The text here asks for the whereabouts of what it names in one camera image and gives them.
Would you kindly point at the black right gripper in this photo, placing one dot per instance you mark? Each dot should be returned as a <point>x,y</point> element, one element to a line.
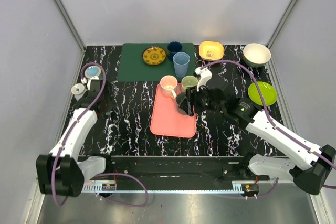
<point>193,95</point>

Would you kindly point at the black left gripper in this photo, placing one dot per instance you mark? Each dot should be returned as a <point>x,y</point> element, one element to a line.
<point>95,85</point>

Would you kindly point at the dark grey mug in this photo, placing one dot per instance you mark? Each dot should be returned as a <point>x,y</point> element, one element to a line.
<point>184,105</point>

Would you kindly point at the sage green mug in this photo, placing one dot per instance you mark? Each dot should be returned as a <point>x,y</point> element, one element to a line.
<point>188,81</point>

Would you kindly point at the white grey mug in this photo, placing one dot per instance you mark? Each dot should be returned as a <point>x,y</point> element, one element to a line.
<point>78,90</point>

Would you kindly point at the pink and white mug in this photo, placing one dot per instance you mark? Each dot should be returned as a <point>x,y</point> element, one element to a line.
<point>168,86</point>

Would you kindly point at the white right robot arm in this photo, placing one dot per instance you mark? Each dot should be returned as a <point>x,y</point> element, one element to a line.
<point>307,164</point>

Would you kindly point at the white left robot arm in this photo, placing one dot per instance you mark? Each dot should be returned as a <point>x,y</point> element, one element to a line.
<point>59,172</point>

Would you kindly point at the light blue glazed mug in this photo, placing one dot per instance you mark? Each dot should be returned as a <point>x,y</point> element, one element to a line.
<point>93,71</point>

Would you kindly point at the pink plastic tray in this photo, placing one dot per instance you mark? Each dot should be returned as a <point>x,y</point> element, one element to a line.
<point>168,121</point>

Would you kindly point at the light blue plastic cup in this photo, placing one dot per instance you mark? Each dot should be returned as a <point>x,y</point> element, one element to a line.
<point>181,62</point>

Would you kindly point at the yellow square bowl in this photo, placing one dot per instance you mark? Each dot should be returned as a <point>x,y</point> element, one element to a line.
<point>211,51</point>

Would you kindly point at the dark blue cup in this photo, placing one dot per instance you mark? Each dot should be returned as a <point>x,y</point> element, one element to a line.
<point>173,48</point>

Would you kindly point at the yellow patterned plate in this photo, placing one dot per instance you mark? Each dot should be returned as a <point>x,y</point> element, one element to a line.
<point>154,56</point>

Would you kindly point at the lime green plate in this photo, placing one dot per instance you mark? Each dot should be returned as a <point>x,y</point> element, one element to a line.
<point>269,93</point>

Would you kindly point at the white round bowl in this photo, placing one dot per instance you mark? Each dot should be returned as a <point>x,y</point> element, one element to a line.
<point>256,55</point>

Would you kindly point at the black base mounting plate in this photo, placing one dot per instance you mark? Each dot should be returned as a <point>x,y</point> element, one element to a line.
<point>174,174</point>

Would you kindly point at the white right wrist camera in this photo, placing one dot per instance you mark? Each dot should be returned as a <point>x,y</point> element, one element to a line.
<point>203,75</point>

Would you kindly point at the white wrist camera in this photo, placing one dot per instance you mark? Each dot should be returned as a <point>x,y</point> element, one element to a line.
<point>203,75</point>
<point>87,81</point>

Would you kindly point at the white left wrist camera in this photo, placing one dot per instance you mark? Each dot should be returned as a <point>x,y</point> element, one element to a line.
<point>87,81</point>

